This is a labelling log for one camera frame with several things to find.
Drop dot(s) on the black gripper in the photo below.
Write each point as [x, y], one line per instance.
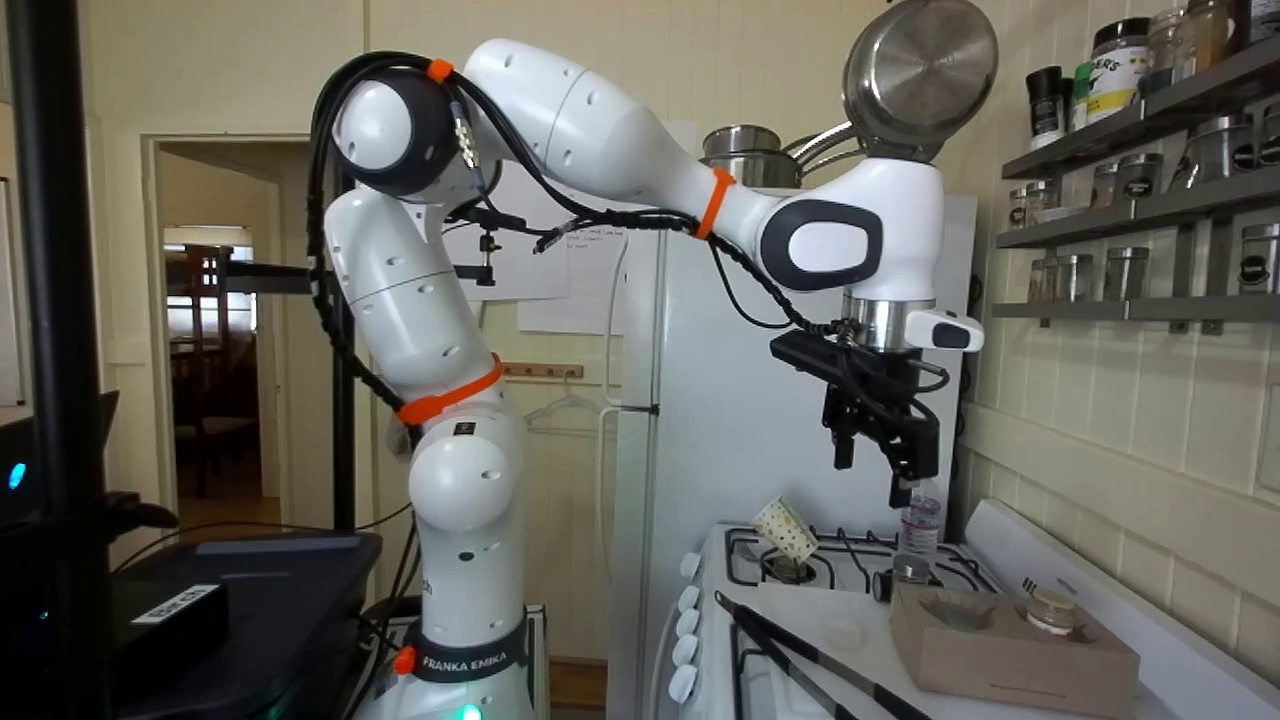
[868, 392]

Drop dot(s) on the clear glass spice bottle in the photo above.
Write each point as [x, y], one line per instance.
[919, 540]

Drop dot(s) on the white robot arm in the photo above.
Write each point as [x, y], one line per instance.
[423, 141]

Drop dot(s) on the white cup on burner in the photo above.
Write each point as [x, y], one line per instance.
[784, 533]

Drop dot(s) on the black spice jar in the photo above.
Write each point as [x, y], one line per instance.
[1047, 107]

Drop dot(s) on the white labelled spice jar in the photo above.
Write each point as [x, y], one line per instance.
[1118, 67]

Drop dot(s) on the white refrigerator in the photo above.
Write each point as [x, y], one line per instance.
[707, 429]

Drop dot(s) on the white stove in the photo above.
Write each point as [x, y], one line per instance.
[789, 623]

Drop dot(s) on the glass jar in tray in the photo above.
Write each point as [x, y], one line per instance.
[1053, 612]

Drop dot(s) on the small steel pot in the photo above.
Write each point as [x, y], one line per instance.
[754, 158]

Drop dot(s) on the hanging steel pan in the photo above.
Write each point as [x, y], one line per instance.
[915, 76]

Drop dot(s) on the black box on left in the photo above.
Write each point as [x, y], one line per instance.
[165, 623]

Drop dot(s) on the black vertical pole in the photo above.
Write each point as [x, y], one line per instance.
[59, 248]

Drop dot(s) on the paper sheet on wall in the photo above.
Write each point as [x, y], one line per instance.
[563, 291]

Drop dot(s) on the dark wall spice shelf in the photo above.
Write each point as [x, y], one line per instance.
[1199, 217]

